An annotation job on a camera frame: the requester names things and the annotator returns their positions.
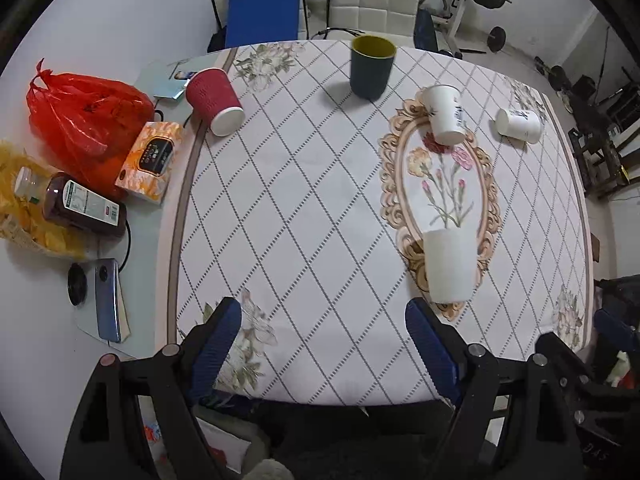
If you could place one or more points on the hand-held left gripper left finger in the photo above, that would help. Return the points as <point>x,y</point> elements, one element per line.
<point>216,345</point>

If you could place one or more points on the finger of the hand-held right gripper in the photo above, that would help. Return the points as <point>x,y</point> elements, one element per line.
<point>570,360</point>
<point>613,326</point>

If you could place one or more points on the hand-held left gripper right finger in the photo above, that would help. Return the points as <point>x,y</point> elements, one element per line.
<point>431,355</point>

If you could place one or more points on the plain white cup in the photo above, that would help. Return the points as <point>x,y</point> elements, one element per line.
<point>450,267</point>

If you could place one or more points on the short white printed paper cup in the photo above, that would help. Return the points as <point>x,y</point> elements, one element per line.
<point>520,124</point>

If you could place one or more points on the tall white printed paper cup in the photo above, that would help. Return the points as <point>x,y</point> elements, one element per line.
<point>444,112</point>

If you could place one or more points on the red ribbed paper cup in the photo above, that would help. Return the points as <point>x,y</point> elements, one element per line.
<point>212,100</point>

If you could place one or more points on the blue smartphone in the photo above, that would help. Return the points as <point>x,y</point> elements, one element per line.
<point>107,300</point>

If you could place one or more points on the black round disc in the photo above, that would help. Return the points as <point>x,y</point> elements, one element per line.
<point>77,285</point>

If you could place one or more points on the floral diamond pattern tablecloth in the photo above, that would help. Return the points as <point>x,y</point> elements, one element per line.
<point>310,200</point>

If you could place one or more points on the dark wooden rack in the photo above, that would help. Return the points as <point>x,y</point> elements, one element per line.
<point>602,150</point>

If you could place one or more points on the brown sauce bottle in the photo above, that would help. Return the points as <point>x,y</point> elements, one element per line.
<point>82,205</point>

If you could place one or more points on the orange tissue box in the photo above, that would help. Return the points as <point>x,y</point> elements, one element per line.
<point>150,160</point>

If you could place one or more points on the yellow snack bag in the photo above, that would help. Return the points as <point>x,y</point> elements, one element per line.
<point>30,225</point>

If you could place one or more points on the clear bottle with white cap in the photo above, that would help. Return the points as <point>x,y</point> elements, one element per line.
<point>25,182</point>

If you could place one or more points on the black floor weights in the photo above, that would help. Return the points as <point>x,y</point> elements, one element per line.
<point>556,77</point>

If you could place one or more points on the red plastic bag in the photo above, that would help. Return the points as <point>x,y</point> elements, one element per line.
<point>85,120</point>

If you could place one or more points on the light blue booklet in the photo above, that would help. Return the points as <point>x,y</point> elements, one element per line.
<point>172,80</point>

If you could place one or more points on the dark teal mug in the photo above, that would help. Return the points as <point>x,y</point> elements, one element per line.
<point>371,72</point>

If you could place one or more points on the small black dumbbell plate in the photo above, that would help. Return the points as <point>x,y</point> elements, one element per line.
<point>497,38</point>

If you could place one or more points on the blue fabric chair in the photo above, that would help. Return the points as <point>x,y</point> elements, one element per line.
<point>425,30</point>

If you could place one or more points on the blue board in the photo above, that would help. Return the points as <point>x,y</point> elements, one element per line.
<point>262,7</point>

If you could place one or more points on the white weight bench rack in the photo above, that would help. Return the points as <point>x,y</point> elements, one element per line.
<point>460,5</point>

